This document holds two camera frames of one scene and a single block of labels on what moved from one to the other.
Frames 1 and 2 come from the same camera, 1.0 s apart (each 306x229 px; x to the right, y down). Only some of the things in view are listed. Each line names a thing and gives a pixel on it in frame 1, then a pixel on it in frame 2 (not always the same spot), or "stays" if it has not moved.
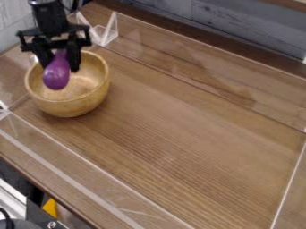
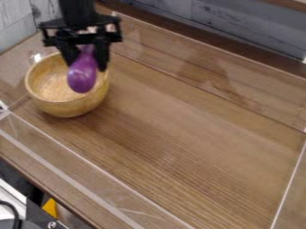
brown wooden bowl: x=84 y=94 stays
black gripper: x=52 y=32 → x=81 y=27
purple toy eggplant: x=56 y=72 → x=81 y=73
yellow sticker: x=50 y=207 stays
